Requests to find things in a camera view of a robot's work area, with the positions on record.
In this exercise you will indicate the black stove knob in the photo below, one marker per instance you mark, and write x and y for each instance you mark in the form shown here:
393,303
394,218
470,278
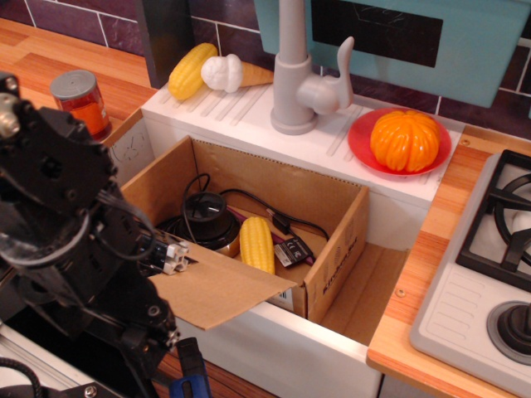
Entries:
508,326

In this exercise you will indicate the yellow toy corn on counter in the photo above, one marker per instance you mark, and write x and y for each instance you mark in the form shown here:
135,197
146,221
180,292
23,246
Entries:
185,79

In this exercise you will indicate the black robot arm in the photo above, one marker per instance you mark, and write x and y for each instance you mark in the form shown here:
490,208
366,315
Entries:
58,194

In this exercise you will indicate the red can grey lid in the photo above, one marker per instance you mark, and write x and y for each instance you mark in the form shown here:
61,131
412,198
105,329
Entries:
77,92

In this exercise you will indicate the grey toy faucet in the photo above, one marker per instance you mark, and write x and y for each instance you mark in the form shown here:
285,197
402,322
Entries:
300,95

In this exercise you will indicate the brown cardboard box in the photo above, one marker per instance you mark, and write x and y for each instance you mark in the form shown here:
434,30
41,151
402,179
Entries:
215,288

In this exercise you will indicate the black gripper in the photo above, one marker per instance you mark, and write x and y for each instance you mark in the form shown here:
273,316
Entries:
107,295

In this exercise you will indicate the black stove grate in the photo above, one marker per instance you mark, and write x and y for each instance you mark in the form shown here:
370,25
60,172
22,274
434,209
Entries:
497,243

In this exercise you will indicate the red plastic plate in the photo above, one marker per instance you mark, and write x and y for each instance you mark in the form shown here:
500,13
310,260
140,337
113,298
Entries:
359,142

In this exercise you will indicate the grey toy stove top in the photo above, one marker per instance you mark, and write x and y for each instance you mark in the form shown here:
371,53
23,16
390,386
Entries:
452,322

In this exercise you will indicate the white toy sink basin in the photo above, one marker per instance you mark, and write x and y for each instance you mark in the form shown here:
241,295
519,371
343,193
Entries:
303,332

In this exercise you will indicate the black power adapter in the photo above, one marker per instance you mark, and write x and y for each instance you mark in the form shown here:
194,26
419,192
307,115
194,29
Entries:
293,252

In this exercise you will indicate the yellow toy corn in box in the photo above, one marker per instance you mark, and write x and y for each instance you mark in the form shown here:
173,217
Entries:
256,245

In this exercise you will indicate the black round device with cable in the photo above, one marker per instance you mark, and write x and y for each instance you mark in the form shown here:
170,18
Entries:
205,218

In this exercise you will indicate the orange toy peeled orange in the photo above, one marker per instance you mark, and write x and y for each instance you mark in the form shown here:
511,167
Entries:
405,141

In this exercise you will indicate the blue black clamp handle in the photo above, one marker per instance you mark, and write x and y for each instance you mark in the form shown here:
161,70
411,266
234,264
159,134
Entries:
194,383

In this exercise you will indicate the toy ice cream cone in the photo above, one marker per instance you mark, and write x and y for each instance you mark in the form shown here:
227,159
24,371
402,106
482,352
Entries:
230,73

